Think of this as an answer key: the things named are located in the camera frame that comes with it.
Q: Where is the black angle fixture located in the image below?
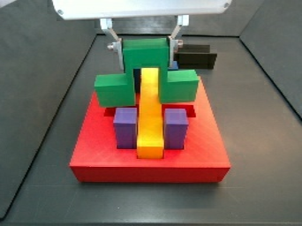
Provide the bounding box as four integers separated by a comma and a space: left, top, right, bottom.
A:
174, 44, 217, 70

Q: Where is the yellow long bar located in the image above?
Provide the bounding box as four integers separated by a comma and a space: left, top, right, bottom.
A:
137, 68, 165, 159

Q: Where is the purple post right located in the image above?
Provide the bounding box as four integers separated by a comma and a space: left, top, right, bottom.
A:
165, 109, 189, 149

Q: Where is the blue post right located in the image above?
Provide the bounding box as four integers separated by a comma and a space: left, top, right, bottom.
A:
167, 61, 178, 71

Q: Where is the red base board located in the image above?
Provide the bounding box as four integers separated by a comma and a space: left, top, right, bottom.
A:
70, 86, 232, 183

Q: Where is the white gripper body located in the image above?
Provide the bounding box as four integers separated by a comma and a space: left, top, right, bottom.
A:
53, 0, 233, 20

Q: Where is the green bridge-shaped block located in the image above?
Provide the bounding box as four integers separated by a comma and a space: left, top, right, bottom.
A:
95, 38, 200, 107

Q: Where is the purple post left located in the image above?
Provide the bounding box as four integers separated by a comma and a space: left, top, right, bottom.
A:
114, 108, 137, 149

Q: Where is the blue post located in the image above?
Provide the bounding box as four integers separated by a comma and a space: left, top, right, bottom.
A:
134, 69, 142, 94
167, 61, 178, 71

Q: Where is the blue post left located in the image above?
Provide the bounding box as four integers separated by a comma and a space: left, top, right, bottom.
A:
134, 69, 142, 94

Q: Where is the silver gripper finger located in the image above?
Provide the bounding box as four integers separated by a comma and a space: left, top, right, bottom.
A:
99, 19, 125, 69
167, 15, 189, 64

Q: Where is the purple post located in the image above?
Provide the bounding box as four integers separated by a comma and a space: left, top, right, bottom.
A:
165, 109, 189, 149
114, 108, 137, 149

